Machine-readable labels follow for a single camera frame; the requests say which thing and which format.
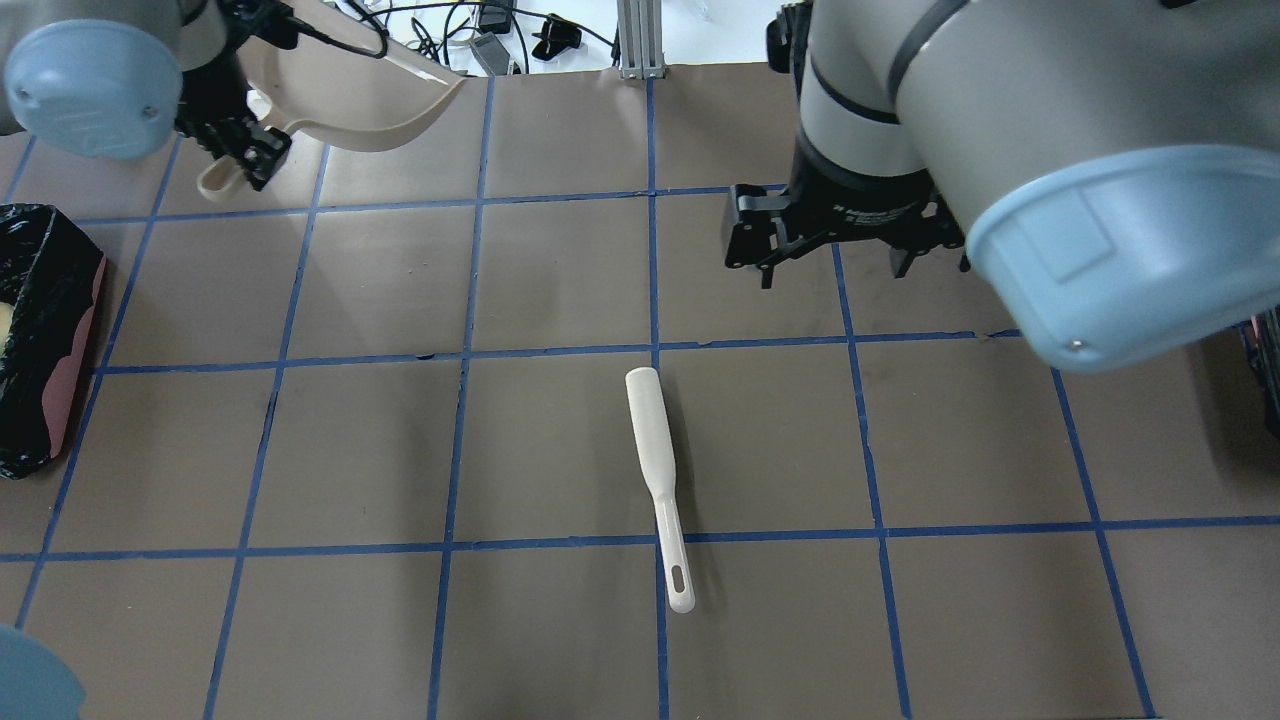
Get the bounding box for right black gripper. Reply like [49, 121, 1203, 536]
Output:
[724, 150, 965, 290]

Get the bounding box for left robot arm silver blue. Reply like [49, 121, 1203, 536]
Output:
[1, 1, 300, 190]

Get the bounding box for beige hand brush black bristles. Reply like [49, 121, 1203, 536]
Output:
[625, 366, 696, 614]

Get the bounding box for beige plastic dustpan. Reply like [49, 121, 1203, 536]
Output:
[196, 1, 465, 202]

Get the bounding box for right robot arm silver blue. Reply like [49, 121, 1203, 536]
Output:
[724, 1, 1279, 373]

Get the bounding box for bin with black trash bag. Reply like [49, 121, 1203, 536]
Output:
[1, 204, 108, 480]

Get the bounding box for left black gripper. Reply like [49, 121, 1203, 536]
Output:
[175, 60, 292, 191]

